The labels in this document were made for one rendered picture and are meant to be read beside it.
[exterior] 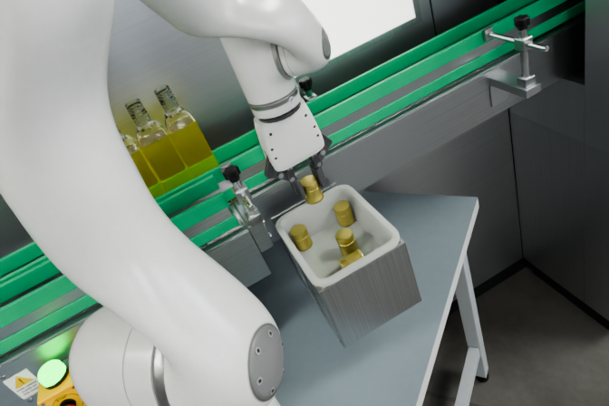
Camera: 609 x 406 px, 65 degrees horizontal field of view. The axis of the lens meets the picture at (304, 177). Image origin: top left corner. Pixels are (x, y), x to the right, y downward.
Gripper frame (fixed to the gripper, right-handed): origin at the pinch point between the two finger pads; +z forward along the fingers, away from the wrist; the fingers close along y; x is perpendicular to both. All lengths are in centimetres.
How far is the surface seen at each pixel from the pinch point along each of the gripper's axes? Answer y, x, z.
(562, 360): -56, 2, 110
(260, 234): 11.9, -2.6, 7.3
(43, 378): 55, 1, 8
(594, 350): -66, 6, 110
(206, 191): 16.8, -12.0, -1.3
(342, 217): -4.2, -1.7, 13.2
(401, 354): -0.3, 17.0, 34.9
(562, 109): -73, -10, 27
